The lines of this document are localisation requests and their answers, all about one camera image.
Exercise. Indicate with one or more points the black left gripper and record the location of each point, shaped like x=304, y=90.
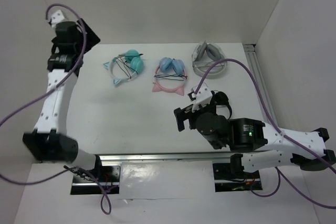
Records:
x=91, y=39

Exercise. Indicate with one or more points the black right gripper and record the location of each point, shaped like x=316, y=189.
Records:
x=187, y=113

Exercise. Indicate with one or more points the teal cat-ear headphones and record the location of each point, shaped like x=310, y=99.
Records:
x=129, y=62

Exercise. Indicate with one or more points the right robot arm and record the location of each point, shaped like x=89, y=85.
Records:
x=256, y=144

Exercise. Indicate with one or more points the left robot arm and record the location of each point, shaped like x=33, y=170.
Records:
x=49, y=142

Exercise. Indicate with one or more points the pink blue cat-ear headphones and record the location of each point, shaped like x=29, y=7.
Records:
x=170, y=69

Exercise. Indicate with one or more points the black headphones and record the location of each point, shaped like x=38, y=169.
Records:
x=221, y=99

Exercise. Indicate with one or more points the white grey headphones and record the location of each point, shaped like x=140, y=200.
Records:
x=206, y=54

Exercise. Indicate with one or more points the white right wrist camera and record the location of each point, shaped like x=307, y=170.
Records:
x=200, y=98

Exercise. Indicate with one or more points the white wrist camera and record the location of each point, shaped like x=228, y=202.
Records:
x=57, y=17
x=200, y=98

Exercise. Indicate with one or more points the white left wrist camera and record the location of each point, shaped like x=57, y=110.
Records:
x=57, y=17

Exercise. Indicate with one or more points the aluminium front rail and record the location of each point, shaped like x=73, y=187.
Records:
x=164, y=157

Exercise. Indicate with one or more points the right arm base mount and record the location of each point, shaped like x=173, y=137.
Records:
x=226, y=180

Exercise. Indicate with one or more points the aluminium side rail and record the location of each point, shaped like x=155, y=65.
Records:
x=255, y=68

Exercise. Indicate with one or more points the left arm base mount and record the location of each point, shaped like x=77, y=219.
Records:
x=108, y=178

